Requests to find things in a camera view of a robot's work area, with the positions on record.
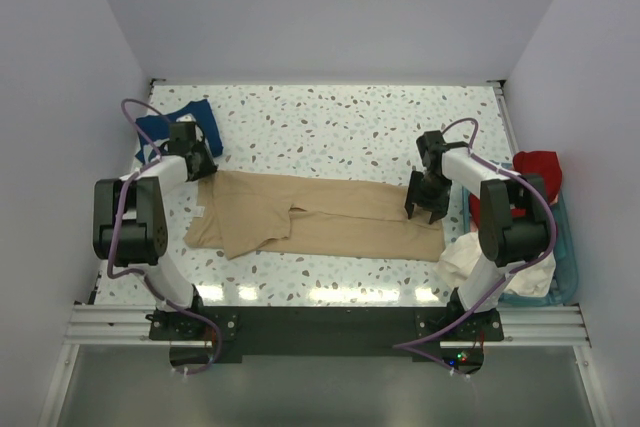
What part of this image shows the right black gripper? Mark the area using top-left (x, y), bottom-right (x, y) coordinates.
top-left (405, 171), bottom-right (451, 223)

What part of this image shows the beige t-shirt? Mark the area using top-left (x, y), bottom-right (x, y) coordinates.
top-left (184, 171), bottom-right (445, 262)

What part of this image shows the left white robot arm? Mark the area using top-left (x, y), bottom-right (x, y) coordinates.
top-left (92, 117), bottom-right (221, 344)

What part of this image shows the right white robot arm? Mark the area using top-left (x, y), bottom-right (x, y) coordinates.
top-left (401, 130), bottom-right (557, 349)

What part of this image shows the folded blue t-shirt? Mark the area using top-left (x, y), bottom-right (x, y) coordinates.
top-left (135, 99), bottom-right (224, 164)

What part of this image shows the red t-shirt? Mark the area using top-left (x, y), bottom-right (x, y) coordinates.
top-left (468, 151), bottom-right (563, 230)

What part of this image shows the white t-shirt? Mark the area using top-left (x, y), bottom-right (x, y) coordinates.
top-left (434, 232), bottom-right (556, 298)

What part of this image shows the clear blue plastic bin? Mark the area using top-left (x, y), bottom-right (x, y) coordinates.
top-left (442, 154), bottom-right (578, 312)

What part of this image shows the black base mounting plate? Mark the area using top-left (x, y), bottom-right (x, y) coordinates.
top-left (146, 306), bottom-right (505, 374)

